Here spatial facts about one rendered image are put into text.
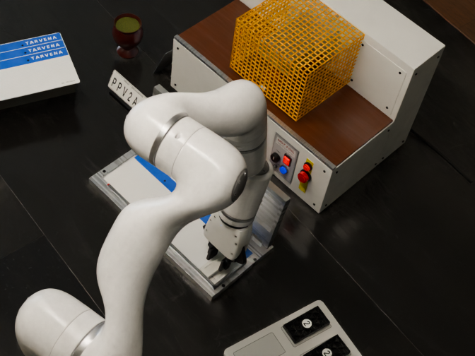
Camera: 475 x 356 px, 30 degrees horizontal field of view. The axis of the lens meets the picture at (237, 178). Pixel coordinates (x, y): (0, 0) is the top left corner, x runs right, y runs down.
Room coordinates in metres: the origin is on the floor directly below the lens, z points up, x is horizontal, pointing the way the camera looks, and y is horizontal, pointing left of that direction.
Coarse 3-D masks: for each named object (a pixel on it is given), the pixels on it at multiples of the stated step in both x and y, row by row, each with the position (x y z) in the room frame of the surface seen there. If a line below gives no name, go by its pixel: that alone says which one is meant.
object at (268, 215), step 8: (160, 88) 1.39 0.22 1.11; (272, 184) 1.17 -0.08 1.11; (272, 192) 1.15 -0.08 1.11; (280, 192) 1.16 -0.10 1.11; (264, 200) 1.17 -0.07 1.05; (272, 200) 1.16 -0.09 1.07; (280, 200) 1.14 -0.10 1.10; (288, 200) 1.14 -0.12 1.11; (264, 208) 1.16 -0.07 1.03; (272, 208) 1.15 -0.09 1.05; (280, 208) 1.13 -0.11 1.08; (256, 216) 1.16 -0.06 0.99; (264, 216) 1.15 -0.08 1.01; (272, 216) 1.14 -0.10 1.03; (280, 216) 1.13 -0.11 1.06; (256, 224) 1.14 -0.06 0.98; (264, 224) 1.14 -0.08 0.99; (272, 224) 1.14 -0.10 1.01; (280, 224) 1.13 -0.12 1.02; (256, 232) 1.14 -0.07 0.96; (264, 232) 1.13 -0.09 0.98; (272, 232) 1.12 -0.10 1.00; (264, 240) 1.12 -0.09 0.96; (272, 240) 1.12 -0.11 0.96
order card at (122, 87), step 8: (112, 80) 1.55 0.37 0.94; (120, 80) 1.54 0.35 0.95; (112, 88) 1.53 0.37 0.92; (120, 88) 1.52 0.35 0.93; (128, 88) 1.52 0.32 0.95; (120, 96) 1.51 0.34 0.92; (128, 96) 1.50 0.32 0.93; (136, 96) 1.50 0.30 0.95; (144, 96) 1.49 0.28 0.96; (128, 104) 1.49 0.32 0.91
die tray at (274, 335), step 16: (320, 304) 1.00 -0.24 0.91; (288, 320) 0.95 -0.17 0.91; (256, 336) 0.89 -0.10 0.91; (272, 336) 0.90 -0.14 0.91; (288, 336) 0.91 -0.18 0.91; (320, 336) 0.92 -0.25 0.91; (224, 352) 0.84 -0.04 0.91; (240, 352) 0.85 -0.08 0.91; (256, 352) 0.86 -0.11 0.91; (272, 352) 0.86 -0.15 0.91; (288, 352) 0.87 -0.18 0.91; (304, 352) 0.88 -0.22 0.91; (352, 352) 0.90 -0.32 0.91
